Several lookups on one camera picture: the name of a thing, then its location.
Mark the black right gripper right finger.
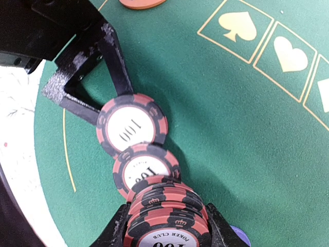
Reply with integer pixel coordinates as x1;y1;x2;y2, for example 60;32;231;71
205;203;249;247

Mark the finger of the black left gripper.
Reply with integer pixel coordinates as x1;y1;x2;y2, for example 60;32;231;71
42;22;134;125

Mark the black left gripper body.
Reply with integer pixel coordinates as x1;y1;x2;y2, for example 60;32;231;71
1;1;102;74

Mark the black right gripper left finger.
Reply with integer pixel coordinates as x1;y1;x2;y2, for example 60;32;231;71
96;203;131;247

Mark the purple small blind button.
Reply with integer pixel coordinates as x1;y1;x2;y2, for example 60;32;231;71
231;225;251;247

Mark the orange big blind button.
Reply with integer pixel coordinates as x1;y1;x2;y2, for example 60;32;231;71
119;0;166;10

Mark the red black 100 chip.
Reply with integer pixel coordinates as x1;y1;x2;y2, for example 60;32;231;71
96;94;169;159

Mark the round green poker mat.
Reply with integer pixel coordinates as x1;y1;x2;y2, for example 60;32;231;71
34;0;329;247

